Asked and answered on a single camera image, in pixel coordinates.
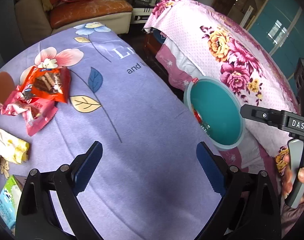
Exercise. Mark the pink floral bed sheet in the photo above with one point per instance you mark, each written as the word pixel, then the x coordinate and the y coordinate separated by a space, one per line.
pixel 202 42

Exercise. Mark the green white milk carton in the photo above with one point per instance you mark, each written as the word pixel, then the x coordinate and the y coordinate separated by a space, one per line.
pixel 9 199

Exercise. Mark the beige sofa with orange cushion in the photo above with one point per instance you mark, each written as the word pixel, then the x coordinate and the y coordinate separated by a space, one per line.
pixel 35 24

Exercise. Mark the person's right hand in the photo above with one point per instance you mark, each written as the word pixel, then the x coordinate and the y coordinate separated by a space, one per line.
pixel 299 179

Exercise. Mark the teal plastic trash bin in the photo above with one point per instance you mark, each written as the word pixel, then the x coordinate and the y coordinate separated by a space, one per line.
pixel 217 110

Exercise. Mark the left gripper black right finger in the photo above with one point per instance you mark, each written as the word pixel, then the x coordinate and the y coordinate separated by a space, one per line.
pixel 248 208

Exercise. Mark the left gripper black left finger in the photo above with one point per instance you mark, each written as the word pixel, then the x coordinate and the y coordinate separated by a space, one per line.
pixel 36 217

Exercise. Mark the orange wafer snack wrapper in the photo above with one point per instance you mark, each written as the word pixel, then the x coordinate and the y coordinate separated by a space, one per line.
pixel 45 83

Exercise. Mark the purple floral bed blanket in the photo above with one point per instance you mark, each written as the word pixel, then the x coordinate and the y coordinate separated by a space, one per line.
pixel 149 183

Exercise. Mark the pink paper cup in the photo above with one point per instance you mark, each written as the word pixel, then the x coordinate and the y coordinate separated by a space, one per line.
pixel 7 85

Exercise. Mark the teal glass cabinet doors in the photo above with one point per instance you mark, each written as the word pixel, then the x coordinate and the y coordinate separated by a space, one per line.
pixel 279 28

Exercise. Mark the pink snack wrapper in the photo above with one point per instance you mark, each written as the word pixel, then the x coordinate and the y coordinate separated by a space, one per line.
pixel 36 112

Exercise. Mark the yellow white snack packet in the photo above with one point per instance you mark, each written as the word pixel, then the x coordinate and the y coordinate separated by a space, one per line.
pixel 13 149

